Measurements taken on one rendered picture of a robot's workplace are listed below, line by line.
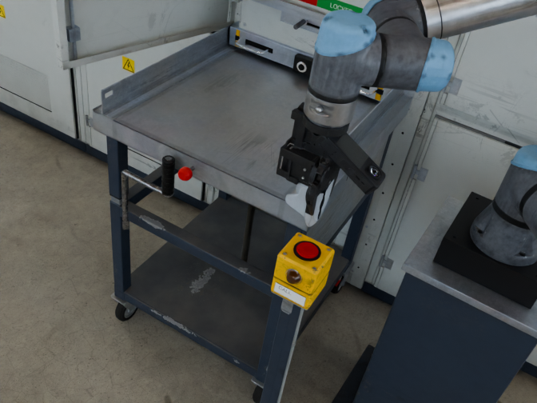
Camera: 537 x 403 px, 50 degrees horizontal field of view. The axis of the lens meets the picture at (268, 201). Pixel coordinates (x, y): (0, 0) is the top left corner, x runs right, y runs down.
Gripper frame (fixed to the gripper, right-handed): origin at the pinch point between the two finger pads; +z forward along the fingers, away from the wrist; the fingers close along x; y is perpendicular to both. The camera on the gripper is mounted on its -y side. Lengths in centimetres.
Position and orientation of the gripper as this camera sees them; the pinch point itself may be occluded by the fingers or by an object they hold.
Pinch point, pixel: (314, 221)
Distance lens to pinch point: 98.7
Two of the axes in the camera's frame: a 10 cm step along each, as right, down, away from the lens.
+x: -5.2, 4.9, -7.0
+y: -8.5, -4.2, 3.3
